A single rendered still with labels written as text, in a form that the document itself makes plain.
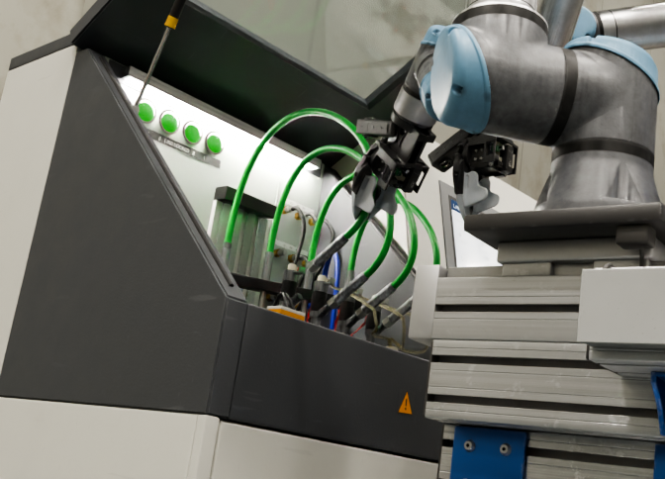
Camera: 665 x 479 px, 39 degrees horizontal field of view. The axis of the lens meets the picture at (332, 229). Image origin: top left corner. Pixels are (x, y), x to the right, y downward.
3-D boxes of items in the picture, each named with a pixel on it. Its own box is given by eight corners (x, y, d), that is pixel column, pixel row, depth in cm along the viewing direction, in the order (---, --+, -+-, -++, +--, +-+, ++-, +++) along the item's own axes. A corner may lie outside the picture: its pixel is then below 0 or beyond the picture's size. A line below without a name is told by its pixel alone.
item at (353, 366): (229, 419, 125) (248, 302, 129) (208, 417, 128) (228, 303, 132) (488, 471, 167) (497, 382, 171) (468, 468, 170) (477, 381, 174)
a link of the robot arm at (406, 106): (394, 80, 152) (432, 87, 157) (383, 105, 154) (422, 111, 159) (417, 103, 147) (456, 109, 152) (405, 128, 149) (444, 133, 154)
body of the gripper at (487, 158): (492, 163, 158) (498, 98, 161) (450, 170, 163) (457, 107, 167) (516, 178, 163) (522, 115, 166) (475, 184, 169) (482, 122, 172)
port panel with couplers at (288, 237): (266, 317, 200) (289, 179, 208) (255, 317, 202) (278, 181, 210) (308, 330, 208) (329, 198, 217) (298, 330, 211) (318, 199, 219)
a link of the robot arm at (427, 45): (431, 33, 142) (427, 16, 149) (404, 96, 147) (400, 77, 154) (479, 50, 143) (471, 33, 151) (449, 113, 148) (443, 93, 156)
